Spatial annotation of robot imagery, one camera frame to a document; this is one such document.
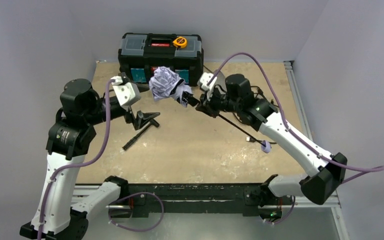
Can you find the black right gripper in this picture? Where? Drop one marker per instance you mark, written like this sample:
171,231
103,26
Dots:
204,104

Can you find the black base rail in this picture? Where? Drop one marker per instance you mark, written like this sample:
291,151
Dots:
247,199

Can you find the black plastic toolbox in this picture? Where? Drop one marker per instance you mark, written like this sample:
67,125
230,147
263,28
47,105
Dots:
140,54

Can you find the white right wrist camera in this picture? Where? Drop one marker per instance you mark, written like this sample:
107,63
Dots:
207,82

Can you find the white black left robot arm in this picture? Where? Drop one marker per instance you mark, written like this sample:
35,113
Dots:
69,139

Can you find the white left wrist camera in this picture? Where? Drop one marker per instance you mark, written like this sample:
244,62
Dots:
126,93

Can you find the purple umbrella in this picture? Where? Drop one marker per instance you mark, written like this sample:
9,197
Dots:
166,83

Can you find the yellow tape measure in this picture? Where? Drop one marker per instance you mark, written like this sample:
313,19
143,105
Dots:
180,42

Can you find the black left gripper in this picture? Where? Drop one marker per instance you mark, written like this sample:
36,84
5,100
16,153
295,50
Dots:
138,120

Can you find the pink umbrella case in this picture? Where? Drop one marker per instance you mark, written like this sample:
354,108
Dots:
220,80

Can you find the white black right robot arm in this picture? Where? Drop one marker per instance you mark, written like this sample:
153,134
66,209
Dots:
271,124

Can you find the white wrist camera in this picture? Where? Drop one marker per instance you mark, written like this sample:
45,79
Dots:
126,93
207,82

